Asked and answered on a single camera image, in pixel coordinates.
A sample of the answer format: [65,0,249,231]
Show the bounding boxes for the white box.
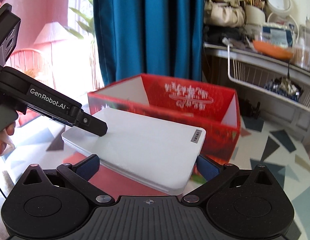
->
[62,108,206,196]

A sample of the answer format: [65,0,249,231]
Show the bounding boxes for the person's left hand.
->
[0,122,15,157]

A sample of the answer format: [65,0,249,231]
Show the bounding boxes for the red strawberry cardboard box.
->
[88,74,241,164]

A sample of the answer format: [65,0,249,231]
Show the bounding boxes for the blue silver snack bag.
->
[264,77,304,102]

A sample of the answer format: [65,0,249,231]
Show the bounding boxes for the grey desk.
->
[203,43,310,145]

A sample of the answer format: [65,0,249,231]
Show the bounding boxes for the blue curtain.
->
[93,0,204,85]

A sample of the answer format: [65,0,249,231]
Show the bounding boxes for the orange plate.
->
[253,40,294,60]

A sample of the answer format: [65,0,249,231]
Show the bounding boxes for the cotton swab container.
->
[293,25,310,72]

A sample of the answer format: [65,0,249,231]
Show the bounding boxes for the clear box blue label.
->
[262,23,295,48]

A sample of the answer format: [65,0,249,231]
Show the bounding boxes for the beige handbag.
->
[203,0,246,28]

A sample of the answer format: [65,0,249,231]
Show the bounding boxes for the white makeup brush cup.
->
[244,0,267,25]

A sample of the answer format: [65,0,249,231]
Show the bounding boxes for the round white vanity mirror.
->
[266,0,298,32]

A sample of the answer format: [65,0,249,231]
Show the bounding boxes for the white wire basket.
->
[226,47,310,113]

